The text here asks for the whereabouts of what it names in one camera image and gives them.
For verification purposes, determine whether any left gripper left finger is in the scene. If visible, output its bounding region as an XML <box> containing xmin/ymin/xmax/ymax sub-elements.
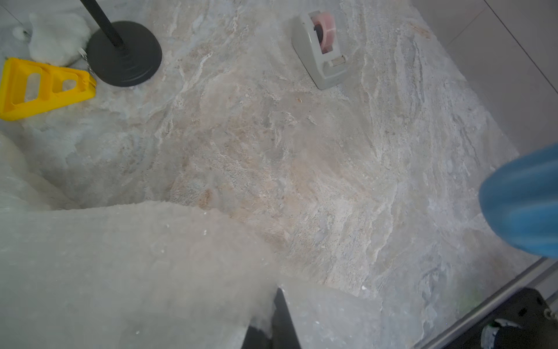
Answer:
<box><xmin>241</xmin><ymin>326</ymin><xmax>273</xmax><ymax>349</ymax></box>

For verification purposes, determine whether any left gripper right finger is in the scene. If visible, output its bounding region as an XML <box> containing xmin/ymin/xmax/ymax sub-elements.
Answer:
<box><xmin>271</xmin><ymin>288</ymin><xmax>302</xmax><ymax>349</ymax></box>

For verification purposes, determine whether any blue ribbed vase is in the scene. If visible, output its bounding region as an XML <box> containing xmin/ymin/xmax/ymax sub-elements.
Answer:
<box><xmin>479</xmin><ymin>144</ymin><xmax>557</xmax><ymax>259</ymax></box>

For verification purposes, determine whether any clear bubble wrap sheet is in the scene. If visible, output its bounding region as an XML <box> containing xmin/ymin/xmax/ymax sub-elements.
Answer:
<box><xmin>1</xmin><ymin>135</ymin><xmax>78</xmax><ymax>213</ymax></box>

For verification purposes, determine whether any black microphone stand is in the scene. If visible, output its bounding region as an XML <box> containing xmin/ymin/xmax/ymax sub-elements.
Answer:
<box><xmin>81</xmin><ymin>0</ymin><xmax>163</xmax><ymax>87</ymax></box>

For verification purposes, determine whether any yellow triangle ruler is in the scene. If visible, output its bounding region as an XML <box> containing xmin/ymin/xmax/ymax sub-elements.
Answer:
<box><xmin>1</xmin><ymin>58</ymin><xmax>97</xmax><ymax>122</ymax></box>

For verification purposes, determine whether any white crumpled object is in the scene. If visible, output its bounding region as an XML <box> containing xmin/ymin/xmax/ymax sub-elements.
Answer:
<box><xmin>12</xmin><ymin>13</ymin><xmax>92</xmax><ymax>67</ymax></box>

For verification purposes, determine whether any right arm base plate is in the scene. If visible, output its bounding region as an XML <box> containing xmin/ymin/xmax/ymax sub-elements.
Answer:
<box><xmin>447</xmin><ymin>288</ymin><xmax>557</xmax><ymax>349</ymax></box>

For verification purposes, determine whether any aluminium mounting rail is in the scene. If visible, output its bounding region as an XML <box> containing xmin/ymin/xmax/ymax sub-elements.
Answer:
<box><xmin>415</xmin><ymin>258</ymin><xmax>557</xmax><ymax>348</ymax></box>

